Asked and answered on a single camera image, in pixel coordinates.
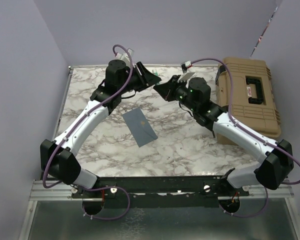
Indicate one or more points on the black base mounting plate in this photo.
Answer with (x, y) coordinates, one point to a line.
(162, 192)

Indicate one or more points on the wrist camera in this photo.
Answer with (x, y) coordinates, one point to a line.
(187, 71)
(124, 56)

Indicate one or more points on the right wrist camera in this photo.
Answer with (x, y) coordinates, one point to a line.
(187, 71)

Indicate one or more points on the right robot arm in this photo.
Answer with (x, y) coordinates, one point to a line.
(274, 158)

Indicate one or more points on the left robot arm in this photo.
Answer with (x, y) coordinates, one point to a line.
(58, 156)

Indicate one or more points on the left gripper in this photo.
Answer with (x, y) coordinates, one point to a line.
(143, 84)

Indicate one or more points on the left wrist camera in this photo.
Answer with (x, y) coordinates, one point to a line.
(124, 56)

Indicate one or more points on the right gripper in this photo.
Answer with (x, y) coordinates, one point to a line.
(166, 90)

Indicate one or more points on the green white glue stick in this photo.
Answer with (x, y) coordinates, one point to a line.
(155, 72)

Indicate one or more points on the tan plastic tool case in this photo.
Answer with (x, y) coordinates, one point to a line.
(251, 94)

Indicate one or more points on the grey-blue envelope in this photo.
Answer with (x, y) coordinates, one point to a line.
(139, 127)

